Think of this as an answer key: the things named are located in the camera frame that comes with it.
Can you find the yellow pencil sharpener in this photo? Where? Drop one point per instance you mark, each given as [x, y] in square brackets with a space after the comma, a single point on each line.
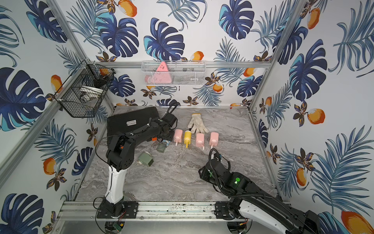
[187, 138]

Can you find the pink pencil sharpener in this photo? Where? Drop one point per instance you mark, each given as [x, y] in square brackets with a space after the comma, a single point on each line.
[200, 140]
[177, 138]
[214, 139]

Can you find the grey clear sharpener tray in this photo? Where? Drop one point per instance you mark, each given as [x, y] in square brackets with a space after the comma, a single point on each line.
[161, 147]

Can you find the blue pencil sharpener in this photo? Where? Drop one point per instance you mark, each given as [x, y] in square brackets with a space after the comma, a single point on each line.
[166, 142]

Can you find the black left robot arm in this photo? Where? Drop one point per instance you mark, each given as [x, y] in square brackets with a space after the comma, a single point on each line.
[119, 163]

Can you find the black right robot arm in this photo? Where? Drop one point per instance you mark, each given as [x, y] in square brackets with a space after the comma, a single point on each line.
[248, 201]

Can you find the white knit work glove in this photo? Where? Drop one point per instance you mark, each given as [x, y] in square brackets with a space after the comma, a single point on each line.
[196, 124]

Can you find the pink triangular object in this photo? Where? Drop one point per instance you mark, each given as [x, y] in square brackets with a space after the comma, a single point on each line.
[162, 75]

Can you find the black plastic tool case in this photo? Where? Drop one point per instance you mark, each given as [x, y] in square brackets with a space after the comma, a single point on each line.
[127, 130]

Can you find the clear wall-mounted shelf bin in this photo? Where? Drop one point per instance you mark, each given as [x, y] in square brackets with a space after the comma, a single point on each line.
[183, 72]

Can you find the black wire basket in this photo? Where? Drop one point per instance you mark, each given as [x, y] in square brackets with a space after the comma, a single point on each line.
[88, 86]

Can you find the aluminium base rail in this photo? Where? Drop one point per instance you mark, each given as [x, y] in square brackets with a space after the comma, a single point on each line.
[143, 211]

